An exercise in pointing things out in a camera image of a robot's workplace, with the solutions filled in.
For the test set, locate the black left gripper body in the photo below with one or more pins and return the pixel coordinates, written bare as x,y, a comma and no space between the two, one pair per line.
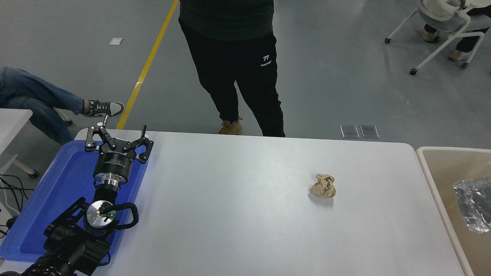
113,164

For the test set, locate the silver foil tray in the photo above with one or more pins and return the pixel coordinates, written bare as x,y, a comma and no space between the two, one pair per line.
475,205

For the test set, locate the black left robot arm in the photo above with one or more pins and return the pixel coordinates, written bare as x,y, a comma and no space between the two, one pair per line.
73,245

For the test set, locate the metal floor plate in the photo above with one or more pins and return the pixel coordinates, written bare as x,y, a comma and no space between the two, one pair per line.
369,131
349,131

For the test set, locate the blue plastic tray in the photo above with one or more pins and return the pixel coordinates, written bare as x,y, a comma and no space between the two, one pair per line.
61,191

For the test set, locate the person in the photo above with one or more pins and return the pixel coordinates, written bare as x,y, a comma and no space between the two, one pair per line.
238,69
34,99
466,44

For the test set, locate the small white side table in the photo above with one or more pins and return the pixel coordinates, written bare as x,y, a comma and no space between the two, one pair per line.
11,122

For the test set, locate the white paper scrap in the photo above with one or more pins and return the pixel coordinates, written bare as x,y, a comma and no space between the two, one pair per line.
116,40

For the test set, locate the crumpled tan paper ball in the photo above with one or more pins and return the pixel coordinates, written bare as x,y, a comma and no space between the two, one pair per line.
323,186

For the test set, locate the large pale bin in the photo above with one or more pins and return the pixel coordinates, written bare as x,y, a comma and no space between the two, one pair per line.
445,168

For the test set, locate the white wheeled chair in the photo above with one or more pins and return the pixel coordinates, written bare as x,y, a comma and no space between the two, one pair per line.
441,17

